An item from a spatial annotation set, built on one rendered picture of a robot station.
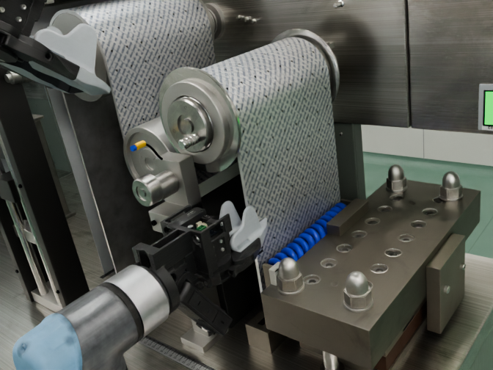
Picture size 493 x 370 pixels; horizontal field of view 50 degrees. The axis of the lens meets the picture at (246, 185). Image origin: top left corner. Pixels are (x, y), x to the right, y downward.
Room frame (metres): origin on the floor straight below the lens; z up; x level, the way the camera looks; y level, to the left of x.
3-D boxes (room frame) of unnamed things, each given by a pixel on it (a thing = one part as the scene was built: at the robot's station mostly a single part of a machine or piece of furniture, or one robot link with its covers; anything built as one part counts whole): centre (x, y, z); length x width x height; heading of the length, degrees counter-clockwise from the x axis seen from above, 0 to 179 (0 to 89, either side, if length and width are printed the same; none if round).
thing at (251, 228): (0.62, 0.00, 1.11); 0.09 x 0.03 x 0.06; 136
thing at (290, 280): (0.59, -0.04, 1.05); 0.04 x 0.04 x 0.04
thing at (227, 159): (0.69, 0.05, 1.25); 0.15 x 0.01 x 0.15; 47
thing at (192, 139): (0.65, 0.06, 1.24); 0.03 x 0.01 x 0.01; 137
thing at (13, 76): (0.79, 0.29, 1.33); 0.06 x 0.03 x 0.03; 137
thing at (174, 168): (0.68, 0.11, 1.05); 0.06 x 0.05 x 0.31; 137
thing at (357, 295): (0.53, -0.11, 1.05); 0.04 x 0.04 x 0.04
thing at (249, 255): (0.59, 0.03, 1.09); 0.09 x 0.05 x 0.02; 136
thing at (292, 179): (0.73, -0.08, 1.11); 0.23 x 0.01 x 0.18; 137
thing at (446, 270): (0.63, -0.27, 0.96); 0.10 x 0.03 x 0.11; 137
